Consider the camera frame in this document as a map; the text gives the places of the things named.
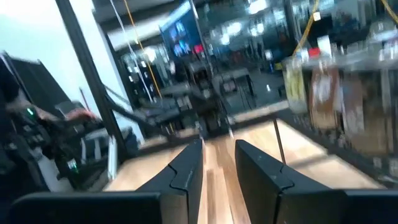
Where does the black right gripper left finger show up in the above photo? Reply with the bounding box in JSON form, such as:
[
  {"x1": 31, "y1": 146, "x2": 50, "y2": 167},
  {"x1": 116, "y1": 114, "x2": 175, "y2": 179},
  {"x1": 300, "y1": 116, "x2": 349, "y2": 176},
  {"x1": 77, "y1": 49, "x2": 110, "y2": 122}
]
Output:
[{"x1": 136, "y1": 138, "x2": 205, "y2": 224}]

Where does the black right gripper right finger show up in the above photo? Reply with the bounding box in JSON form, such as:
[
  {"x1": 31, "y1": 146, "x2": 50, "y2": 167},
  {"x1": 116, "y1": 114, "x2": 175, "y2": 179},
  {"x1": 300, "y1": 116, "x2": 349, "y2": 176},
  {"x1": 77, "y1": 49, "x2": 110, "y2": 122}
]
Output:
[{"x1": 234, "y1": 139, "x2": 348, "y2": 224}]

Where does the black perforated metal shelf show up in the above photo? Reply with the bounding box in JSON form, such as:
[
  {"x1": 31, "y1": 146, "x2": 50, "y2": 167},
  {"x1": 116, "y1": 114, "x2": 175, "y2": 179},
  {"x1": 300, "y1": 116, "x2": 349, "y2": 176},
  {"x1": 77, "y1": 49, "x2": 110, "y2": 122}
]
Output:
[{"x1": 272, "y1": 108, "x2": 398, "y2": 189}]

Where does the person's hand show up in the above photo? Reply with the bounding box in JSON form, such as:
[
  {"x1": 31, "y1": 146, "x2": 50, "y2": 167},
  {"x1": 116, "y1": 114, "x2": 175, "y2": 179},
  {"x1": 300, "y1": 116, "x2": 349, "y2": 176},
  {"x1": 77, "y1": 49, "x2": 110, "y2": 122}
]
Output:
[{"x1": 63, "y1": 108, "x2": 98, "y2": 123}]

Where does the large display screen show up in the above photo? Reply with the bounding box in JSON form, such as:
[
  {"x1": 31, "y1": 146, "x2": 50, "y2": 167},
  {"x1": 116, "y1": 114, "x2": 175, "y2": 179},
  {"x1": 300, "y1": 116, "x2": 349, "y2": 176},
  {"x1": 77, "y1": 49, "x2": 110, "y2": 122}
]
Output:
[{"x1": 159, "y1": 1, "x2": 205, "y2": 60}]

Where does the yellow cable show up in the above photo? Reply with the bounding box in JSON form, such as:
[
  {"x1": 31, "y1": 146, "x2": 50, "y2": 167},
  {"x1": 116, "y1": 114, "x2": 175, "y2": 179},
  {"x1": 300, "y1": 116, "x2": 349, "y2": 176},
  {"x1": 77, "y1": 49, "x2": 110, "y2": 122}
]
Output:
[
  {"x1": 123, "y1": 0, "x2": 163, "y2": 99},
  {"x1": 292, "y1": 0, "x2": 321, "y2": 57}
]

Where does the black gantry post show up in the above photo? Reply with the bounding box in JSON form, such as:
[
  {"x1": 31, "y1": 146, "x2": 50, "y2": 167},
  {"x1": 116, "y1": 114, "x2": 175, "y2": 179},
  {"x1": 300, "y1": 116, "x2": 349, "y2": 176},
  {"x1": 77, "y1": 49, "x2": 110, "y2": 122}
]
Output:
[{"x1": 55, "y1": 0, "x2": 130, "y2": 162}]

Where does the thin white cable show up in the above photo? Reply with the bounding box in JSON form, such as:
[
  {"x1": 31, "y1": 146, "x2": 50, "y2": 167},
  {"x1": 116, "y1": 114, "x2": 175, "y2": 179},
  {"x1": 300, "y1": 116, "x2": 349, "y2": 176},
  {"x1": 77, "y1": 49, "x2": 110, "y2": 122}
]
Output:
[{"x1": 108, "y1": 0, "x2": 155, "y2": 103}]

